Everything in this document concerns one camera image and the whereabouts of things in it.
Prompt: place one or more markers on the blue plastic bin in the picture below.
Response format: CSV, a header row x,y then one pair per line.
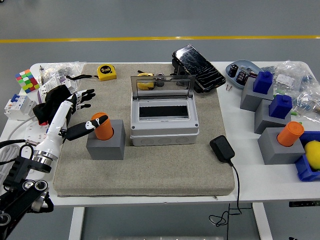
x,y
303,170

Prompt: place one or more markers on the yellow round fruit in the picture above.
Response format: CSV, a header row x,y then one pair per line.
x,y
313,155

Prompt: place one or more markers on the grey block with round hole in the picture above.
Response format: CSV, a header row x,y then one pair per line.
x,y
107,150

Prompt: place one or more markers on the colourful puzzle cube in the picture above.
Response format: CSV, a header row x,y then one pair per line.
x,y
27,81

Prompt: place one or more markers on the grey plastic enclosure box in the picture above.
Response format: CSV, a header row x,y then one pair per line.
x,y
162,140

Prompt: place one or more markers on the black table control panel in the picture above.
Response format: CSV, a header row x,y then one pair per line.
x,y
303,203

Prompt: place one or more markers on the yellow tape measure silver face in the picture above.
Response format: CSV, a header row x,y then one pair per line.
x,y
145,73

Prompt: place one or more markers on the grey block holder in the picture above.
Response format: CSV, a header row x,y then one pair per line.
x,y
250,100
275,152
262,117

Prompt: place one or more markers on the clear plastic bag of parts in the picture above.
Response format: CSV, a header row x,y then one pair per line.
x,y
57,67
307,102
292,75

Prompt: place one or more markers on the grey-brown fabric mat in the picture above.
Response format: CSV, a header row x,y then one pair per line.
x,y
150,175

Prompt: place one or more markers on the blue block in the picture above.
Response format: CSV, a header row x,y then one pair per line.
x,y
280,107
262,82

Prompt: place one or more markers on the black device with cracked screen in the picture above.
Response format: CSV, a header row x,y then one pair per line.
x,y
197,65

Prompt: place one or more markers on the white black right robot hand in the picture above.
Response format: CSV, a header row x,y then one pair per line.
x,y
292,238

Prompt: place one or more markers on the white table leg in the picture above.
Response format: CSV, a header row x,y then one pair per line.
x,y
76,225
262,222

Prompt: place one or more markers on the white power strip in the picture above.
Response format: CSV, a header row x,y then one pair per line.
x,y
37,132

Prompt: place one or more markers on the black cloth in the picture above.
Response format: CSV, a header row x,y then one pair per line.
x,y
50,100

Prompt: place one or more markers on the blue-grey dish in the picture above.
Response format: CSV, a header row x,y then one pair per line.
x,y
243,63

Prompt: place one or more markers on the white blue circuit breaker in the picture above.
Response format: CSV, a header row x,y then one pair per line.
x,y
17,107

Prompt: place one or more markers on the white purple packaging box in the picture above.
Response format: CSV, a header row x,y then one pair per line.
x,y
50,83

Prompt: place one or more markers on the black power adapter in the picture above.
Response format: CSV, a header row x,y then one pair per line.
x,y
221,148

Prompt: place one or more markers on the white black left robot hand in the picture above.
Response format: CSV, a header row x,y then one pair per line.
x,y
56,122

